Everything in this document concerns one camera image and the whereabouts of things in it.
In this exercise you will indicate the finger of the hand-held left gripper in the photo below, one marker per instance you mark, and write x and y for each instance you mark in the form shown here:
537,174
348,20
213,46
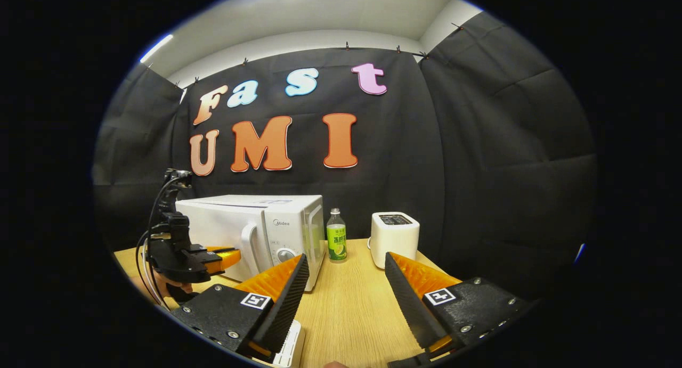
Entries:
229,259

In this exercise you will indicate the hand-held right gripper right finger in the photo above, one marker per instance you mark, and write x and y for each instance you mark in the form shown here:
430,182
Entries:
410,309

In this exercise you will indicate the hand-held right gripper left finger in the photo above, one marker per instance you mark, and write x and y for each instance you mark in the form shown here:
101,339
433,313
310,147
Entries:
285,309

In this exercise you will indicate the white microwave oven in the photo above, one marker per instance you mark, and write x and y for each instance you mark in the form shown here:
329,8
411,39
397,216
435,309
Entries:
224,224

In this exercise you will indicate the white food tray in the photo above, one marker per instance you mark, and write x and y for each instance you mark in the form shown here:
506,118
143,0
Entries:
292,346

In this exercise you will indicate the white toaster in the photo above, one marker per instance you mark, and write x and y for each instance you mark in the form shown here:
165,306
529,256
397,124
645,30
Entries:
394,240

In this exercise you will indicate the green drink bottle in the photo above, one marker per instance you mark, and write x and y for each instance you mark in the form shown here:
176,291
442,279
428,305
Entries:
336,245

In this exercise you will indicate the ceiling light panel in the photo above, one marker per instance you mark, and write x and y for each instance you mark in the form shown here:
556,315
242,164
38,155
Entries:
156,48

